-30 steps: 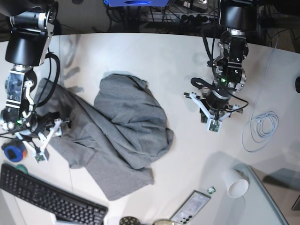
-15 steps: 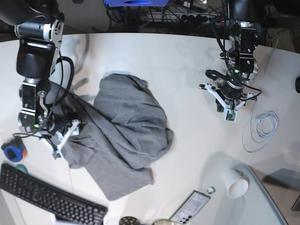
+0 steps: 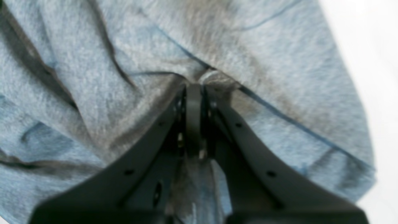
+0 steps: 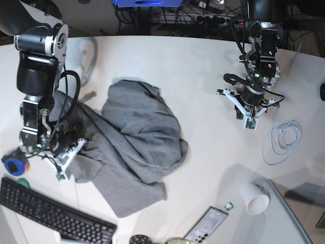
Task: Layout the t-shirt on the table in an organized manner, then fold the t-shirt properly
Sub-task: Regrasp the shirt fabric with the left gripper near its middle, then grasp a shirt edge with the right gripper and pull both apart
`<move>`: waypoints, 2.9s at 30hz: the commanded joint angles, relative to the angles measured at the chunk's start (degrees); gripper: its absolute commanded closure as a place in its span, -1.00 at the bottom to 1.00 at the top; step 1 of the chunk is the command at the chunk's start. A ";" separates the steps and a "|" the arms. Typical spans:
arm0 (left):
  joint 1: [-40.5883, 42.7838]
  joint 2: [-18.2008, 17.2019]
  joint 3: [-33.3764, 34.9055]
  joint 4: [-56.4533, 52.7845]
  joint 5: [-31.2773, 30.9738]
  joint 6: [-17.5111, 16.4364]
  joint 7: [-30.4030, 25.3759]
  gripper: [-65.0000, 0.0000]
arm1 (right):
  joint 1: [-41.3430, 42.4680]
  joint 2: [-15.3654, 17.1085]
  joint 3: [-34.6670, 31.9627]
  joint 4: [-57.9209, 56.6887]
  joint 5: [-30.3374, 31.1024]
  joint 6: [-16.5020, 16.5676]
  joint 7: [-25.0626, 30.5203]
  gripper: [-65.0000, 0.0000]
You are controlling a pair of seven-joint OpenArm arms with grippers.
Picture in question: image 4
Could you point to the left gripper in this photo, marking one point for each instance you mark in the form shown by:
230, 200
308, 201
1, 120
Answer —
251, 97

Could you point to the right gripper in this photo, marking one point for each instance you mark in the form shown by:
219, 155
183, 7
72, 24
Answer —
61, 152

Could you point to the grey t-shirt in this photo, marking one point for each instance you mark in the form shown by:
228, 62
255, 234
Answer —
134, 142

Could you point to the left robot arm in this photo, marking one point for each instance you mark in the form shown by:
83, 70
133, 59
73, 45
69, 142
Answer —
256, 33

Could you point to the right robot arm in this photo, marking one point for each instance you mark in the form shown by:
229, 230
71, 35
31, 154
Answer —
40, 36

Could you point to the blue orange tape measure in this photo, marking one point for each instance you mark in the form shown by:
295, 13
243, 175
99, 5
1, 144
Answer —
15, 162

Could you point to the green round object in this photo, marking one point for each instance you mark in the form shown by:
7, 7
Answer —
23, 182

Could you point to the black round object at edge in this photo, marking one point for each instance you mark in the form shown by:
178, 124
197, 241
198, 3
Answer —
322, 92

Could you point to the black computer keyboard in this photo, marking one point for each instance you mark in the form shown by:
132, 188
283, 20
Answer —
55, 215

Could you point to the white paper cup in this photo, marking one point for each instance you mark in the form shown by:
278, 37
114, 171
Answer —
256, 201

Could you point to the small green white chip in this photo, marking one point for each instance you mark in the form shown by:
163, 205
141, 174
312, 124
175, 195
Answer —
228, 206

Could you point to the black gold dotted round object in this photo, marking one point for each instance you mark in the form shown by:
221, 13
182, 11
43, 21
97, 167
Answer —
140, 239

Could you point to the glass side table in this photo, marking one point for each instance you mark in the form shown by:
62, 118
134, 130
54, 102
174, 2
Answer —
294, 215

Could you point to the smartphone in clear case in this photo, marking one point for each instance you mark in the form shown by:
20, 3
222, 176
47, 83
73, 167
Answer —
206, 225

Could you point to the gold rimmed round tin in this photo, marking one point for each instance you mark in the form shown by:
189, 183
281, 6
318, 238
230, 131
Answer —
177, 240

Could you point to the blue box with hole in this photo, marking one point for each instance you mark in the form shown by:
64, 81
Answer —
151, 3

